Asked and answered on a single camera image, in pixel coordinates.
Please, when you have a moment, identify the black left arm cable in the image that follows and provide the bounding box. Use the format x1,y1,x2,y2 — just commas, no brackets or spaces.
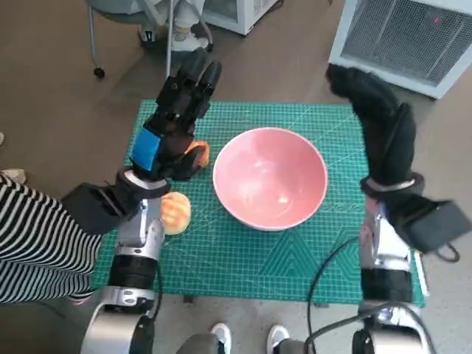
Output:
149,263,165,322

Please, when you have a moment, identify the person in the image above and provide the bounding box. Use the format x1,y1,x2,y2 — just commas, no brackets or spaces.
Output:
142,0,209,52
176,322,310,354
0,168,104,306

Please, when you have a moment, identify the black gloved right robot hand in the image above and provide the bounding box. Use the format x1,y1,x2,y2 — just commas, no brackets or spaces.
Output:
326,63,417,187

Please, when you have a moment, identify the small white mesh cabinet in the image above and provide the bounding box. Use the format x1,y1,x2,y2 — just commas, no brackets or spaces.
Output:
202,0,285,37

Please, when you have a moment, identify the grey office chair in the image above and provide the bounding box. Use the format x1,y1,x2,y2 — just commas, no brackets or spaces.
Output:
87,0,215,79

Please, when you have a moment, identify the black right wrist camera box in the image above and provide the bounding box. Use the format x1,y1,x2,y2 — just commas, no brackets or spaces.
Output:
386,195,472,263

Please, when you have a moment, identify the round toy bread bun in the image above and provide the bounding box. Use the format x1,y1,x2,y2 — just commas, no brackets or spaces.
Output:
162,191,192,236

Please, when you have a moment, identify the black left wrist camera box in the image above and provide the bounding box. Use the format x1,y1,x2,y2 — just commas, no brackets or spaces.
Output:
60,182,141,235

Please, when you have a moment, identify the pink bowl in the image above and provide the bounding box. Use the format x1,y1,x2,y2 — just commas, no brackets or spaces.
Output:
212,127,329,232

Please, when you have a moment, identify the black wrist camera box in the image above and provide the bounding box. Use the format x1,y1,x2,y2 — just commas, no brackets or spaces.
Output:
386,195,472,263
60,182,141,235

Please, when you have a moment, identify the green cutting mat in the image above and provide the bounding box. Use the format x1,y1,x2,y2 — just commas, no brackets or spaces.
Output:
90,98,428,306

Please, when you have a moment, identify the long toy bread loaf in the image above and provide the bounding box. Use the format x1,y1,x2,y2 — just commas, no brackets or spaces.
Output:
184,139,211,169

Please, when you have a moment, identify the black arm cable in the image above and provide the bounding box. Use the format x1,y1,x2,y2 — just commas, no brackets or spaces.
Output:
149,263,165,322
305,237,364,354

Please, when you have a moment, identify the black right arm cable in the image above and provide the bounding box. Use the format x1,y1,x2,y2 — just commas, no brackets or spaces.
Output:
305,237,364,354

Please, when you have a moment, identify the large white mesh cabinet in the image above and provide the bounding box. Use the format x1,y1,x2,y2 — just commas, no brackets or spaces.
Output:
327,0,472,100

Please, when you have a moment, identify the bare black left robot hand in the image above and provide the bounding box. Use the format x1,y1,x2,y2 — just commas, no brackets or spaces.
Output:
128,47,223,181

